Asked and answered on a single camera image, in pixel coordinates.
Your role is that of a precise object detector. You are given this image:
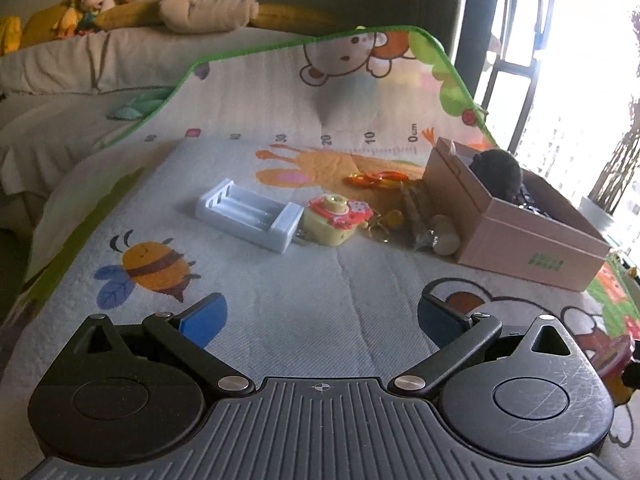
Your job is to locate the black window frame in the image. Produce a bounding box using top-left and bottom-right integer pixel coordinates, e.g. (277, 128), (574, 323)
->
(470, 0), (640, 161)

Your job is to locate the cartoon printed play mat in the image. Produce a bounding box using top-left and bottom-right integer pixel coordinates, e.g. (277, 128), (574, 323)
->
(0, 25), (640, 453)

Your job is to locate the yellow cushion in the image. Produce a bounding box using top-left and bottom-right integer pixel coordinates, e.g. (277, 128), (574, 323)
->
(20, 5), (67, 49)

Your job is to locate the pink haired doll plush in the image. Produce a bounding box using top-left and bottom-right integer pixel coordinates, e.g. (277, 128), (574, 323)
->
(75, 0), (117, 36)

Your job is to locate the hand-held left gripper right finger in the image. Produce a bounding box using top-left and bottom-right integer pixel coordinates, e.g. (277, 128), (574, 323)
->
(390, 294), (578, 397)

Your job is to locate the pink cardboard box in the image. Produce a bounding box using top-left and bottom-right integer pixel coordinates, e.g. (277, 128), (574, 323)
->
(422, 136), (612, 293)

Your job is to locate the yellow ball keychain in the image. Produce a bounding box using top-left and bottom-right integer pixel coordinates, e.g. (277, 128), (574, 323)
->
(370, 210), (405, 244)

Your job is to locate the cream folded pillow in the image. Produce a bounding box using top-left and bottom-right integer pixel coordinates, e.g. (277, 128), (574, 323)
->
(160, 0), (259, 35)

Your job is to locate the white battery charger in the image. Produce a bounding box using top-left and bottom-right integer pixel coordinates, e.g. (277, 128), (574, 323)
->
(195, 179), (309, 253)

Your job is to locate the orange ring toy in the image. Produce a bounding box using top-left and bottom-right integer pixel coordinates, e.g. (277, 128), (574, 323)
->
(344, 170), (409, 189)

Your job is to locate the tall white plant pot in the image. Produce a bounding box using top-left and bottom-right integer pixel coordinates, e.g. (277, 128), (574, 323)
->
(580, 195), (614, 217)

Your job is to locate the dark curtain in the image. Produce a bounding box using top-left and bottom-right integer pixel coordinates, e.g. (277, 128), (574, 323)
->
(452, 0), (502, 91)

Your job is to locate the tall bamboo plant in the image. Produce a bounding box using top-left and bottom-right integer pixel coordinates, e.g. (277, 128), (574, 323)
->
(587, 105), (640, 211)

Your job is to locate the cream round toy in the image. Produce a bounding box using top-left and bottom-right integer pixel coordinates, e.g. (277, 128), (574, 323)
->
(430, 214), (461, 256)

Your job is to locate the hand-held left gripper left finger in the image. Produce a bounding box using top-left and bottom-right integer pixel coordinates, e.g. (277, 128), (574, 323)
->
(72, 292), (257, 397)

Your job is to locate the black plush toy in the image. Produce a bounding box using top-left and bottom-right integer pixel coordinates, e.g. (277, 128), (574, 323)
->
(470, 149), (525, 206)

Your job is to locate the yellow duck plush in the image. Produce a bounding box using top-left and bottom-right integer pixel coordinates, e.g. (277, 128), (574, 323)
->
(55, 0), (84, 39)

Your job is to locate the yellow toy camera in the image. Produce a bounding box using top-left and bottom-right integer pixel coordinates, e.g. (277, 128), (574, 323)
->
(302, 194), (374, 248)

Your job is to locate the mustard long cushion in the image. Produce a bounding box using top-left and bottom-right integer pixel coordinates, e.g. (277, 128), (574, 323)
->
(252, 4), (342, 34)
(95, 0), (167, 29)

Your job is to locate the teal leaf cloth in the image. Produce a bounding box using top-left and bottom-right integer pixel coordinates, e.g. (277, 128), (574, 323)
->
(107, 87), (176, 121)

